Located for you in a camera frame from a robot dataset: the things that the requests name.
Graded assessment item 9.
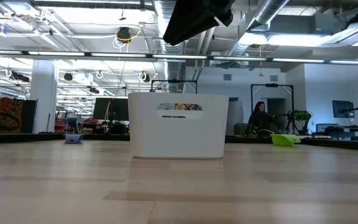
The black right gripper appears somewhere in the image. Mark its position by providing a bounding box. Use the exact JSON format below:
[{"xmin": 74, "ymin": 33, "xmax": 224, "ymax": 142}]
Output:
[{"xmin": 163, "ymin": 0, "xmax": 236, "ymax": 46}]

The green measuring cup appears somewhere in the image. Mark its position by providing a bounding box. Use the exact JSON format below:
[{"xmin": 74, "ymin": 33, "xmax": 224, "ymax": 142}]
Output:
[{"xmin": 270, "ymin": 133, "xmax": 302, "ymax": 147}]

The small dark blue measuring cup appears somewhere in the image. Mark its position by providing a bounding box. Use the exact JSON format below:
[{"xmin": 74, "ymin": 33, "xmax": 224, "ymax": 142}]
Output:
[{"xmin": 63, "ymin": 133, "xmax": 85, "ymax": 144}]

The white plastic basket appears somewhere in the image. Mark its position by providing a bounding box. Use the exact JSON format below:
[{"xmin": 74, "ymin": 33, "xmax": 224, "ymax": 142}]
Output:
[{"xmin": 127, "ymin": 91, "xmax": 230, "ymax": 160}]

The long ceiling light bar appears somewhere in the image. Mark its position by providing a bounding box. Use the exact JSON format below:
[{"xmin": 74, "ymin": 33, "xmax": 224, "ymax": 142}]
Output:
[{"xmin": 0, "ymin": 49, "xmax": 358, "ymax": 66}]

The black ceiling device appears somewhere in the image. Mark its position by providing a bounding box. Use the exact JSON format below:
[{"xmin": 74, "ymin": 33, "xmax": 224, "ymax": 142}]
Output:
[{"xmin": 116, "ymin": 27, "xmax": 132, "ymax": 44}]

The black computer monitor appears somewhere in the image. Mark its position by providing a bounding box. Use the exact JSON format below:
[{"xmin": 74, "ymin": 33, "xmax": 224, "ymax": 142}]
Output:
[{"xmin": 92, "ymin": 97, "xmax": 129, "ymax": 121}]

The person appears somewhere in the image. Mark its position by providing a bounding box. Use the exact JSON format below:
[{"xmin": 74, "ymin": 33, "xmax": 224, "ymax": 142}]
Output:
[{"xmin": 246, "ymin": 101, "xmax": 276, "ymax": 137}]

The green potted plant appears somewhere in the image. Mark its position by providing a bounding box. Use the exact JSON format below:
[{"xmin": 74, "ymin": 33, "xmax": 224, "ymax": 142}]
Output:
[{"xmin": 293, "ymin": 110, "xmax": 313, "ymax": 134}]

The white building column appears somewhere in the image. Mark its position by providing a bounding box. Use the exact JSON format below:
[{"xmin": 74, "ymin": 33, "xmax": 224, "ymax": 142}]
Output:
[{"xmin": 29, "ymin": 58, "xmax": 59, "ymax": 134}]

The open laptop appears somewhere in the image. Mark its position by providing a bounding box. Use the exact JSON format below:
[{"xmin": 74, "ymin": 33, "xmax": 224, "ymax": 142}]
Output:
[{"xmin": 315, "ymin": 123, "xmax": 338, "ymax": 133}]

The patterned fabric panel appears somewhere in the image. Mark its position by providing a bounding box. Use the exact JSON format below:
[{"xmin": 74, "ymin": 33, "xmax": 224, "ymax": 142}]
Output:
[{"xmin": 0, "ymin": 97, "xmax": 39, "ymax": 134}]

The silver round ventilation duct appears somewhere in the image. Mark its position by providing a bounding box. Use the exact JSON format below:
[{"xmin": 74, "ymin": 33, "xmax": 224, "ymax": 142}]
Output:
[{"xmin": 152, "ymin": 0, "xmax": 188, "ymax": 93}]

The silver slanted ventilation duct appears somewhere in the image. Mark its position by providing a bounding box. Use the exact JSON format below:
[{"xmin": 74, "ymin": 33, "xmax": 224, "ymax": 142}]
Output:
[{"xmin": 228, "ymin": 0, "xmax": 291, "ymax": 63}]

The tall black rig frame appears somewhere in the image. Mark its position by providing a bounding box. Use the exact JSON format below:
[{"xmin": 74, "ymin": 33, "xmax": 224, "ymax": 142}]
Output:
[{"xmin": 250, "ymin": 83, "xmax": 295, "ymax": 134}]

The wall-mounted dark monitor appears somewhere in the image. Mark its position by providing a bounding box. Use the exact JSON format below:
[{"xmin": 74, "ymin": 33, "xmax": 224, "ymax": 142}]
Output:
[{"xmin": 332, "ymin": 100, "xmax": 356, "ymax": 119}]

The black aluminium table frame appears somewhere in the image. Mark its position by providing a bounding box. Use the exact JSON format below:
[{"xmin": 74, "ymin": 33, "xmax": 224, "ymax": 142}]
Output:
[{"xmin": 0, "ymin": 132, "xmax": 358, "ymax": 152}]

